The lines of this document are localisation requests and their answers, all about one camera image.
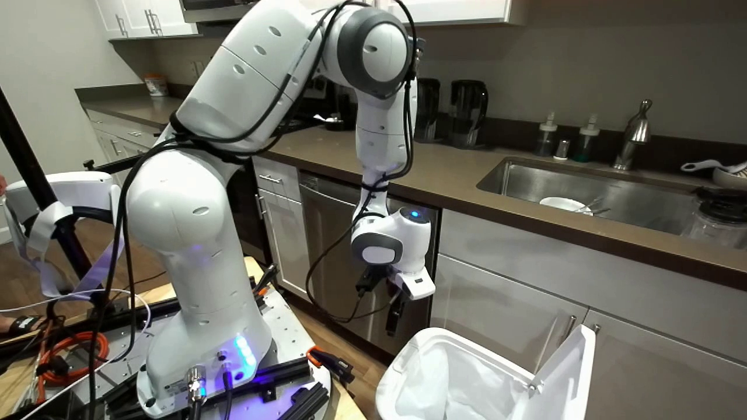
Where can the chrome faucet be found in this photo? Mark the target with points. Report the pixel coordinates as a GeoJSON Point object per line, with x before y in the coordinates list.
{"type": "Point", "coordinates": [633, 132]}

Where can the black tall canister appliance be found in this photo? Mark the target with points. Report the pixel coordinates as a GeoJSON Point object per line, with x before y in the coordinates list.
{"type": "Point", "coordinates": [427, 109]}

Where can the over-range microwave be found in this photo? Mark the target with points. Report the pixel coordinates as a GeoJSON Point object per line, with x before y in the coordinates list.
{"type": "Point", "coordinates": [213, 11]}

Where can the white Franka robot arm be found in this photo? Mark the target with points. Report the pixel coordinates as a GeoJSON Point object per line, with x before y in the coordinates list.
{"type": "Point", "coordinates": [211, 201]}

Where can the wide grey drawer front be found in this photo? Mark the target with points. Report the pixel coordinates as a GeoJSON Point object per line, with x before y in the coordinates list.
{"type": "Point", "coordinates": [590, 280]}

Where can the stainless steel dishwasher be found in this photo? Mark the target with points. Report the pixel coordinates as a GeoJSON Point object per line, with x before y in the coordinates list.
{"type": "Point", "coordinates": [334, 257]}

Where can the black pot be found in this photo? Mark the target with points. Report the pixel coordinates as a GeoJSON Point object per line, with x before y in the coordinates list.
{"type": "Point", "coordinates": [723, 204]}

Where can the black tripod pole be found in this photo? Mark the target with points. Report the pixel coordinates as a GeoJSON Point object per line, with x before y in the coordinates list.
{"type": "Point", "coordinates": [38, 194]}

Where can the narrow grey cabinet door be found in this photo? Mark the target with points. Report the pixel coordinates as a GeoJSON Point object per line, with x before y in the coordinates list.
{"type": "Point", "coordinates": [288, 246]}

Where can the clear soap dispenser bottle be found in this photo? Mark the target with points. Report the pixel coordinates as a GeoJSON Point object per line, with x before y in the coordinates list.
{"type": "Point", "coordinates": [588, 139]}
{"type": "Point", "coordinates": [547, 134]}

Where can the white push-button trash bin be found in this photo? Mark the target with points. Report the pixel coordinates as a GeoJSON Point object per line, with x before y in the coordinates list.
{"type": "Point", "coordinates": [561, 380]}

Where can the narrow grey drawer front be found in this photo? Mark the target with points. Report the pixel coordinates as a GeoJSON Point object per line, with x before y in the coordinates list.
{"type": "Point", "coordinates": [276, 179]}

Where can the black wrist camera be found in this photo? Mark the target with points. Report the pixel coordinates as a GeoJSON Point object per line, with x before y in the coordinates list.
{"type": "Point", "coordinates": [372, 280]}

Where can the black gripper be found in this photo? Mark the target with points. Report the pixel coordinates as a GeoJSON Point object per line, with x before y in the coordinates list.
{"type": "Point", "coordinates": [399, 294]}

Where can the black coffee maker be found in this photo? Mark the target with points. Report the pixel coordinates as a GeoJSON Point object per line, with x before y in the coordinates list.
{"type": "Point", "coordinates": [467, 112]}

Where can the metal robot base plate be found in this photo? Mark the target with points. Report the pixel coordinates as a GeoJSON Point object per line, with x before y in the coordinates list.
{"type": "Point", "coordinates": [288, 365]}

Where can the white plate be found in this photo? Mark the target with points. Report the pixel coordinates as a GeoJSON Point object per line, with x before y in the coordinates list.
{"type": "Point", "coordinates": [566, 205]}

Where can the stainless steel sink basin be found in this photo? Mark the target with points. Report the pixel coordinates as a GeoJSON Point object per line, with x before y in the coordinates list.
{"type": "Point", "coordinates": [614, 198]}

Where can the white dish utensils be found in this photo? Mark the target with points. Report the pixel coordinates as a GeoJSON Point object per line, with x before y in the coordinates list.
{"type": "Point", "coordinates": [713, 168]}

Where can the white bin liner bag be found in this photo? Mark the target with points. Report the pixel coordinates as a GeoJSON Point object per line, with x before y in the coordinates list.
{"type": "Point", "coordinates": [458, 380]}

